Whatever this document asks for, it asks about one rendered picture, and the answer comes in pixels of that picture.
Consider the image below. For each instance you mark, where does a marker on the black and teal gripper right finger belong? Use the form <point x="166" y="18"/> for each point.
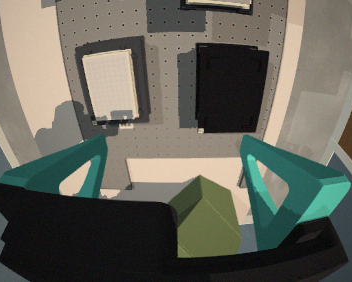
<point x="314" y="190"/>

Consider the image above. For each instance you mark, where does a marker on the small grey label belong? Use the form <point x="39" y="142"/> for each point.
<point x="125" y="126"/>

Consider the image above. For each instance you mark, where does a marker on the grey perforated base plate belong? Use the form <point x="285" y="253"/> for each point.
<point x="170" y="37"/>

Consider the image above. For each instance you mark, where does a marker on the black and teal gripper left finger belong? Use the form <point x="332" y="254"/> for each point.
<point x="45" y="174"/>

